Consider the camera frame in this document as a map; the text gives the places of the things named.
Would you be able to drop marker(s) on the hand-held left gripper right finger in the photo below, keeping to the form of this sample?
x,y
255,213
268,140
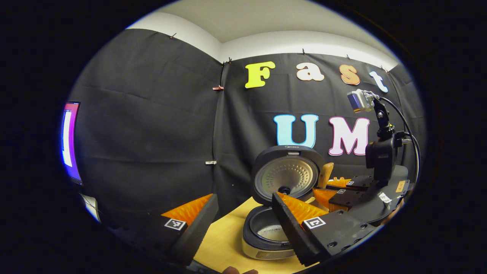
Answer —
x,y
293,228

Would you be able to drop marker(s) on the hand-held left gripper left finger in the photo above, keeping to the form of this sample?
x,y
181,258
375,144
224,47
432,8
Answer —
x,y
198,228

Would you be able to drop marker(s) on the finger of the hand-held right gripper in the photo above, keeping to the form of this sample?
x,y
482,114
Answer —
x,y
346,198
357,182

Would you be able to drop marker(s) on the white rice heap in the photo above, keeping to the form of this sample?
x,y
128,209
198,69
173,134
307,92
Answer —
x,y
272,232

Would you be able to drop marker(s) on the dark blue rice cooker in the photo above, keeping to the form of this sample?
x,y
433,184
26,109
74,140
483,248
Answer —
x,y
285,177

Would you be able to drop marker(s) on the black backdrop cloth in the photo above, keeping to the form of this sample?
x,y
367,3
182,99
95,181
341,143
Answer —
x,y
152,133

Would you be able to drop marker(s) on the white side desk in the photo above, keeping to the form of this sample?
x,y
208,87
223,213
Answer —
x,y
91,207

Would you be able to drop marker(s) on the computer monitor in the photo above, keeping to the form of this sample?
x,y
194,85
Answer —
x,y
70,144

